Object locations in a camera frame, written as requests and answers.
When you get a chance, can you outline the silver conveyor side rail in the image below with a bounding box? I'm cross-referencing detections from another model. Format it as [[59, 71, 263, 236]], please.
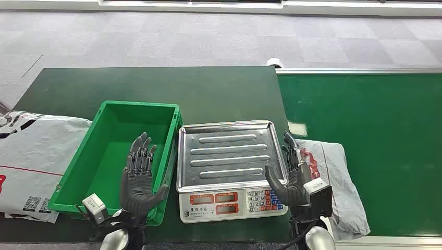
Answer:
[[275, 67, 442, 76], [333, 235, 442, 250]]

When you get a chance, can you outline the white round conveyor roller end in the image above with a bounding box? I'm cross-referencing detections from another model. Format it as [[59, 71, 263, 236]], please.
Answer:
[[266, 57, 285, 69]]

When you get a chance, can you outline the green plastic crate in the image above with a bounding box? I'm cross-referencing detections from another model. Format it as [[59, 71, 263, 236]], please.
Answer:
[[47, 100, 183, 228]]

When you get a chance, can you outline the grey red-printed mailer package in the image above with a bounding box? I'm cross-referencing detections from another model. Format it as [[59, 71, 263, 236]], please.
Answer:
[[295, 139, 371, 241]]

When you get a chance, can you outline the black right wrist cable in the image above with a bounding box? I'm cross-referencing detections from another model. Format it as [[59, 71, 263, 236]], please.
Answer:
[[279, 220, 313, 250]]

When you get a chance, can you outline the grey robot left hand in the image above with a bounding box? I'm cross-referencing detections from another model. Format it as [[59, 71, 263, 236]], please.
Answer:
[[119, 132, 170, 219]]

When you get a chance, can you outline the large white printed mailer bag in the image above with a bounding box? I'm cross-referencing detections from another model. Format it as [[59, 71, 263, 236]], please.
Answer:
[[0, 110, 93, 224]]

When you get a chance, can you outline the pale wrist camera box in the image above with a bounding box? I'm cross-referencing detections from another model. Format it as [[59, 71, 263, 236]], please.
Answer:
[[303, 178, 333, 219], [81, 193, 109, 226]]

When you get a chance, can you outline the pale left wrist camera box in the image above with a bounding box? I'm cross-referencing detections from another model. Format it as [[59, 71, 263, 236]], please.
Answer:
[[81, 193, 109, 226]]

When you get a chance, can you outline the white electronic scale body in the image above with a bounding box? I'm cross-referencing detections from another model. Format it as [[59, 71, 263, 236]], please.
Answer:
[[179, 186, 288, 224]]

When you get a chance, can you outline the steel scale tray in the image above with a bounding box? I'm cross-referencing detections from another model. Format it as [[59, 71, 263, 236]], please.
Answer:
[[175, 119, 289, 194]]

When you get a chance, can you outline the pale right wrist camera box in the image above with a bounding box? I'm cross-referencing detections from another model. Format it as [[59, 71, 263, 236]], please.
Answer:
[[303, 178, 333, 219]]

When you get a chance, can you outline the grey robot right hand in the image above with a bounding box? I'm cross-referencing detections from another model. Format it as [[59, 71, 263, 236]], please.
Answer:
[[264, 131, 312, 208]]

